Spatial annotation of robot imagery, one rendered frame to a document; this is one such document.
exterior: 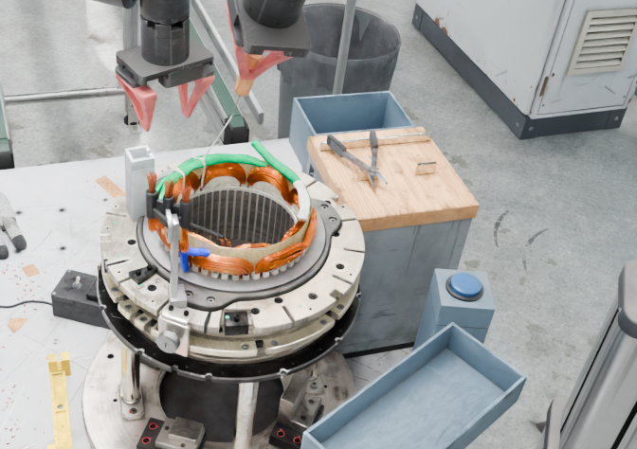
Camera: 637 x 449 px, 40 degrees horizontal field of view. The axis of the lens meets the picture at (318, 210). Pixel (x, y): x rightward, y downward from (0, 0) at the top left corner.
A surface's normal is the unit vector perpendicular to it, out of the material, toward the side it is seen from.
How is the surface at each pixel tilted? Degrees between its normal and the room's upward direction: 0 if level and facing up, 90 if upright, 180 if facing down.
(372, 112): 90
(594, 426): 90
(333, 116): 90
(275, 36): 22
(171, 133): 0
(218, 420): 0
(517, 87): 89
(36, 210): 0
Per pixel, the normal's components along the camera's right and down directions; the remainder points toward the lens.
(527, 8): -0.93, 0.14
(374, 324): 0.32, 0.62
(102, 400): 0.12, -0.78
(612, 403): -0.28, 0.57
